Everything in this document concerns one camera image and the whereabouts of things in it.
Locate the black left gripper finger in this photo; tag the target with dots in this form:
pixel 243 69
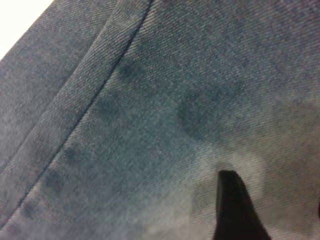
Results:
pixel 235 212

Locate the blue denim shorts basketball print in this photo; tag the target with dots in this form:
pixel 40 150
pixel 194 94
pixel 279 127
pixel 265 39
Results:
pixel 150 100

